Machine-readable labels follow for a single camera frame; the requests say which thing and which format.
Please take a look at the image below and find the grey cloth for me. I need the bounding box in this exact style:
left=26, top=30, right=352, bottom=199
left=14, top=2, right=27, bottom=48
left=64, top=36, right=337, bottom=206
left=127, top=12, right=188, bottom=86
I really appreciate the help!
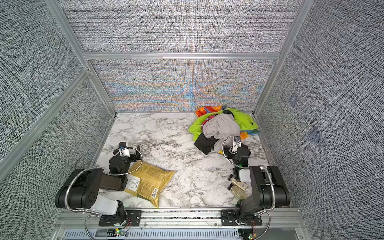
left=202, top=113, right=241, bottom=152

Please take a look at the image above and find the black cloth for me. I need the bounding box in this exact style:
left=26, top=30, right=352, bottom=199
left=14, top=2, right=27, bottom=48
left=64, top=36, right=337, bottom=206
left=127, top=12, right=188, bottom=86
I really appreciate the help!
left=194, top=133, right=221, bottom=155

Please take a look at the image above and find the pink red patterned cloth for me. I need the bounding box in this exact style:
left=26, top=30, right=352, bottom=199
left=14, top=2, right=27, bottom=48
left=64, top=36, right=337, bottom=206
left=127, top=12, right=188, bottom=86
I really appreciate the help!
left=201, top=114, right=217, bottom=126

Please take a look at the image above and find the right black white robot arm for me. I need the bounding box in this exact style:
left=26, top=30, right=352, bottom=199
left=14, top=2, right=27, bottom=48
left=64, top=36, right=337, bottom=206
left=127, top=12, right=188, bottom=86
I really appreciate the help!
left=220, top=143, right=291, bottom=226

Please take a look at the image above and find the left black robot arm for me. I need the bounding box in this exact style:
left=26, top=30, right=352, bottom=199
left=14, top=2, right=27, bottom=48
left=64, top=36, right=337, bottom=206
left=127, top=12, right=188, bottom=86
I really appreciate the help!
left=55, top=142, right=143, bottom=229

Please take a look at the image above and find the lime green cloth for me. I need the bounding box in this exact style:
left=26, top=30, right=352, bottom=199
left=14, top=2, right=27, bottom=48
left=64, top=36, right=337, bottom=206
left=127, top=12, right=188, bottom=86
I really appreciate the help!
left=188, top=107, right=260, bottom=141

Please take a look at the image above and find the orange multicolour cloth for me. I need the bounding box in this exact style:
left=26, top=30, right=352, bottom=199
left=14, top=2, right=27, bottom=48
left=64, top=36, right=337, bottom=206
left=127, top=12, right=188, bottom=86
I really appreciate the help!
left=195, top=105, right=227, bottom=118

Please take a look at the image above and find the yellow snack bag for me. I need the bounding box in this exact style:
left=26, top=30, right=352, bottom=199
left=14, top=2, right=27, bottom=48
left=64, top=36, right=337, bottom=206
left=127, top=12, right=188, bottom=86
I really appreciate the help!
left=125, top=162, right=175, bottom=208

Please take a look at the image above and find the upper small glass bottle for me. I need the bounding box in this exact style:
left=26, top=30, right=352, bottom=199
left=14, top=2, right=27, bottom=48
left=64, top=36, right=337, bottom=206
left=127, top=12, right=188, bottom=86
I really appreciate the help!
left=229, top=178, right=248, bottom=192

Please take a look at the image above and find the small glass bottle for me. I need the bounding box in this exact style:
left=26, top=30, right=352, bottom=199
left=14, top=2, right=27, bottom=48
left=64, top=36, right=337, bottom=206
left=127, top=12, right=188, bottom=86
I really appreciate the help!
left=228, top=184, right=248, bottom=200
left=229, top=178, right=248, bottom=192

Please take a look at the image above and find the lower small glass bottle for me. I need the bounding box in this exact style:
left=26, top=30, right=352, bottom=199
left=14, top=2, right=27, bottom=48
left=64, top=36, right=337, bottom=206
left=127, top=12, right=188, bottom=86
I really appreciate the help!
left=228, top=184, right=248, bottom=200

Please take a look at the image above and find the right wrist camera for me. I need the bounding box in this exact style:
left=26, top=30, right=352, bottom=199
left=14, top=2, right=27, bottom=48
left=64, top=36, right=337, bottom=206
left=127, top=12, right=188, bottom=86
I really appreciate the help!
left=229, top=139, right=242, bottom=154

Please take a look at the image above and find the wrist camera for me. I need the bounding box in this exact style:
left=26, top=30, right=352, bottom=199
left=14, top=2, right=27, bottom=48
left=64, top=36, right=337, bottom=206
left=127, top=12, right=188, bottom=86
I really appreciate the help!
left=229, top=139, right=242, bottom=154
left=117, top=142, right=130, bottom=157

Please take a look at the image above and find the left arm metal conduit cable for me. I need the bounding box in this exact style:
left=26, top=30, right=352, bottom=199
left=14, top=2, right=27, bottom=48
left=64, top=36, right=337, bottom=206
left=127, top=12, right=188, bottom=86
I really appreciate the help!
left=64, top=146, right=144, bottom=214

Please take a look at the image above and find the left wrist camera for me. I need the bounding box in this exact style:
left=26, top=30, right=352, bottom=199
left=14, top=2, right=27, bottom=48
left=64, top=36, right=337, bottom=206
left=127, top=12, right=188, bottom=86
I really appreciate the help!
left=117, top=142, right=130, bottom=157

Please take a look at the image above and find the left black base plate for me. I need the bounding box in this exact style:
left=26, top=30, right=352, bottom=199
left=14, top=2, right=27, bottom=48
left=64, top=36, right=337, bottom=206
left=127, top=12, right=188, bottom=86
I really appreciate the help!
left=99, top=210, right=142, bottom=228

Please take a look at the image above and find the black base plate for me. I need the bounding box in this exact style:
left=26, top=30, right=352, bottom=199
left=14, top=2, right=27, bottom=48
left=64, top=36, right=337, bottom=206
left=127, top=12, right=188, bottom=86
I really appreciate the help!
left=219, top=209, right=263, bottom=226
left=99, top=210, right=142, bottom=228

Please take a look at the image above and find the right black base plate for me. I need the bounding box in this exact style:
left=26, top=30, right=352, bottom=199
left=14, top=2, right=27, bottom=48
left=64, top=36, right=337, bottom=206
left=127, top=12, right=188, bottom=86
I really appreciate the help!
left=219, top=209, right=263, bottom=226

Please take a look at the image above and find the white vented cable duct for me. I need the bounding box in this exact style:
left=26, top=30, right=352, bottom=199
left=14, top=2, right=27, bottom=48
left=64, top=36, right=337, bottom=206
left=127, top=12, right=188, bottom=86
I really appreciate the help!
left=61, top=228, right=244, bottom=240

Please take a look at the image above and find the aluminium front rail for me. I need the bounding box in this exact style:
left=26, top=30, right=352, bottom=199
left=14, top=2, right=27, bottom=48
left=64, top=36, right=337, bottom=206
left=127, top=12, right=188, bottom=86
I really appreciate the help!
left=54, top=208, right=308, bottom=230

